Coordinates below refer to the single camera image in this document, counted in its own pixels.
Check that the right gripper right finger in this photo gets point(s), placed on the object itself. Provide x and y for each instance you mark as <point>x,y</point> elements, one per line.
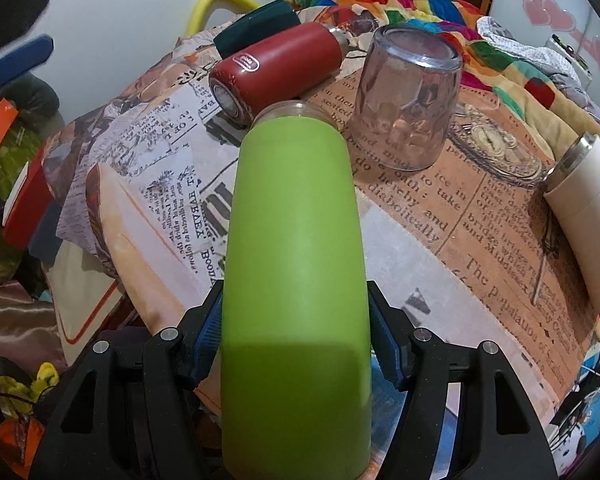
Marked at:
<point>497,433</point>

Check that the dark green cup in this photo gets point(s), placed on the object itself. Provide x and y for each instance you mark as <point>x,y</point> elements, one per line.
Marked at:
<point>264,22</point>

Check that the clear glass cup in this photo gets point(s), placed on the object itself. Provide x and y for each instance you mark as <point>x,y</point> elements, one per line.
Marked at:
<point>406,97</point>

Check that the white checkered cloth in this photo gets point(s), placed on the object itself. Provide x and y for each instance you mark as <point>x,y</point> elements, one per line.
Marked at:
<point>547,61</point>

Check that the white thermos bottle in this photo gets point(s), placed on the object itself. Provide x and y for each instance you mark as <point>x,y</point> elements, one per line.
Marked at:
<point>572,189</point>

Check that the white cow plush toy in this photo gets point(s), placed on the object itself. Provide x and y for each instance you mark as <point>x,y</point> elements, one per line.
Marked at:
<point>577,431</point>

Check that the yellow padded bed rail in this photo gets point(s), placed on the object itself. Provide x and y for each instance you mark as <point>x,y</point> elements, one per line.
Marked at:
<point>203,9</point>

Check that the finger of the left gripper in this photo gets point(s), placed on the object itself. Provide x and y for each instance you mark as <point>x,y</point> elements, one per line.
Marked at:
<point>28,56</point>

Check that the green thermos bottle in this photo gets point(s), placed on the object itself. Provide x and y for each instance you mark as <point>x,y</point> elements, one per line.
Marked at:
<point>295,345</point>

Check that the colourful patchwork blanket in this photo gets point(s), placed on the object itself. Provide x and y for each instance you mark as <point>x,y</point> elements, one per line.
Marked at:
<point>455,45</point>

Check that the newspaper print bed sheet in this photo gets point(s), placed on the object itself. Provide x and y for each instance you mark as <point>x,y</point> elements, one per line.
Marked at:
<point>146,185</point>

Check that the red thermos bottle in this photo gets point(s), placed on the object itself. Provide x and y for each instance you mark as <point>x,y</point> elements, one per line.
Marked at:
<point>276,69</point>

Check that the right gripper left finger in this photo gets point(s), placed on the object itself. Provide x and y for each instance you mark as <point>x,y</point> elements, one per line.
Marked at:
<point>129,411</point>

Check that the white small cabinet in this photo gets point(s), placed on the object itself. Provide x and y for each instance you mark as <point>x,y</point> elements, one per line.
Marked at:
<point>573,57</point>

